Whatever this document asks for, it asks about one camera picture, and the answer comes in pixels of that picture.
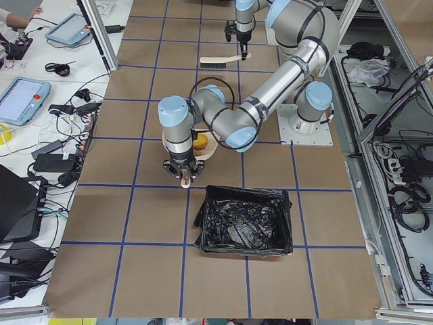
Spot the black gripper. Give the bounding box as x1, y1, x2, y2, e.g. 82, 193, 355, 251
162, 159, 205, 182
224, 21, 252, 60

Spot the beige plastic dustpan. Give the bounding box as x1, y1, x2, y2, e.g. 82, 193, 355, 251
162, 129, 219, 188

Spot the beige hand brush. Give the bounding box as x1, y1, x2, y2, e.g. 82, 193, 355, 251
200, 53, 252, 68

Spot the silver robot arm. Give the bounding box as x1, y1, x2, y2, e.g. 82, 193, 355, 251
225, 1, 300, 62
158, 1, 339, 188

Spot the person forearm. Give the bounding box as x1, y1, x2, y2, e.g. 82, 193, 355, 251
1, 7, 43, 29

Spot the black lined trash bin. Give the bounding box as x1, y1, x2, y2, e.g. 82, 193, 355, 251
193, 185, 293, 258

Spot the power strip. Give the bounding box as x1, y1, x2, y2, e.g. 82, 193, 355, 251
75, 112, 99, 161

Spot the white crumpled cloth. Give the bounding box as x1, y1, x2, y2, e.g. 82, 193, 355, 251
348, 58, 390, 87

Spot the black power adapter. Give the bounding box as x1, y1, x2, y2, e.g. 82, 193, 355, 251
33, 154, 80, 173

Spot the black laptop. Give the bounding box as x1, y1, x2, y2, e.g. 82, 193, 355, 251
1, 166, 48, 244

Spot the upper teach pendant tablet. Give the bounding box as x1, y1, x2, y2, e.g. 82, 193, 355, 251
45, 13, 91, 47

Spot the teach pendant tablet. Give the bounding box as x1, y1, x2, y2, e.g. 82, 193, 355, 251
45, 13, 91, 47
1, 77, 51, 126

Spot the lower teach pendant tablet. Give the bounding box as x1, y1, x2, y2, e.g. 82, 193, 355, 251
1, 77, 51, 126

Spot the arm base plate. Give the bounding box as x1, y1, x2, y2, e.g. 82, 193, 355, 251
265, 26, 279, 46
276, 104, 334, 147

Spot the aluminium frame post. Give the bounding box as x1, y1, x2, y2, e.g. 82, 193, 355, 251
76, 0, 118, 73

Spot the black cable coil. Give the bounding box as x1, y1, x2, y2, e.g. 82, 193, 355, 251
45, 60, 77, 77

